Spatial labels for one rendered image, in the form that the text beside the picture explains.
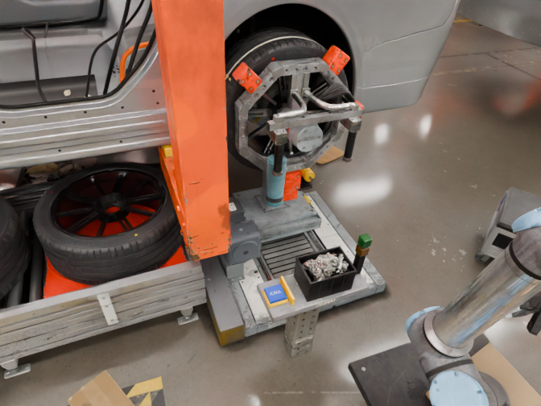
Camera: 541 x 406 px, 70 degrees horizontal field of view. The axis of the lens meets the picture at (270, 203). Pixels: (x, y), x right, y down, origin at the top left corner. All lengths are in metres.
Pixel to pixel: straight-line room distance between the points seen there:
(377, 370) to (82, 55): 2.14
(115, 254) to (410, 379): 1.26
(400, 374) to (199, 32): 1.36
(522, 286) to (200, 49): 0.97
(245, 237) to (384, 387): 0.84
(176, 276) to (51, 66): 1.36
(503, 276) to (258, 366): 1.21
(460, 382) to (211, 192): 0.96
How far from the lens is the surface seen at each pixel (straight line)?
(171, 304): 1.90
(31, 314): 1.82
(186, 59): 1.13
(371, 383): 1.62
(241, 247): 1.85
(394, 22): 2.08
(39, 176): 3.19
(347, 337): 2.05
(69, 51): 2.51
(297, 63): 1.71
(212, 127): 1.24
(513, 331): 2.42
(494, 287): 1.07
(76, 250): 1.79
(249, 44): 1.82
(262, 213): 2.23
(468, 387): 1.34
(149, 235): 1.76
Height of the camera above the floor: 1.71
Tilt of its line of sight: 40 degrees down
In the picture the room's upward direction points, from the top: 4 degrees clockwise
